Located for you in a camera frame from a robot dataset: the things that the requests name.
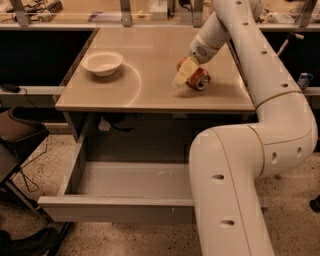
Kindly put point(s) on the grey cabinet with tan top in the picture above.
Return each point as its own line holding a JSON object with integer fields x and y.
{"x": 144, "y": 83}

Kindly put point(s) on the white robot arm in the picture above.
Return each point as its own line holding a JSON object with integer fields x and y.
{"x": 224, "y": 161}

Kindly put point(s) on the white bowl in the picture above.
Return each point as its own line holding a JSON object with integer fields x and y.
{"x": 102, "y": 63}

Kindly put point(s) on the black power adapter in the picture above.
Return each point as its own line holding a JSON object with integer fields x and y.
{"x": 10, "y": 88}

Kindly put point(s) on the black shoe at right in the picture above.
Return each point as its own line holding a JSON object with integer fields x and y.
{"x": 315, "y": 204}

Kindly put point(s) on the dark brown chair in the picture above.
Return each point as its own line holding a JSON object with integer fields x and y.
{"x": 19, "y": 137}

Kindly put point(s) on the black shoe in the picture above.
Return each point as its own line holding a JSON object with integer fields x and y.
{"x": 315, "y": 204}
{"x": 37, "y": 244}

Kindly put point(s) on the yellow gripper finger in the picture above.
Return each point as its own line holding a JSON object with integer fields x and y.
{"x": 185, "y": 69}

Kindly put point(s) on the orange soda can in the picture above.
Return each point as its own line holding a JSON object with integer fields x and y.
{"x": 199, "y": 80}

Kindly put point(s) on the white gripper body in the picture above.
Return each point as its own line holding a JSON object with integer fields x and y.
{"x": 201, "y": 50}

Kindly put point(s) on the grey open top drawer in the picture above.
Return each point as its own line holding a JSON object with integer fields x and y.
{"x": 137, "y": 173}

